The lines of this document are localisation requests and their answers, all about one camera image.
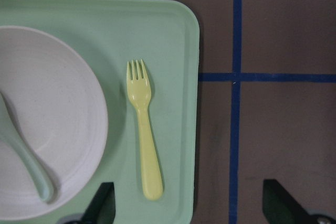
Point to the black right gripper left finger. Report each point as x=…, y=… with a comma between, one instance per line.
x=95, y=207

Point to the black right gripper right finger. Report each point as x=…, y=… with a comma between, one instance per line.
x=279, y=206

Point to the white round plate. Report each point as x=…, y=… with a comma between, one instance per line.
x=59, y=110

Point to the yellow plastic fork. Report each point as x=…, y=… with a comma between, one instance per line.
x=139, y=94

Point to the pale green plastic spoon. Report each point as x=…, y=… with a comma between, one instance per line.
x=12, y=138

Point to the light green plastic tray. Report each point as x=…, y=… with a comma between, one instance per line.
x=107, y=34

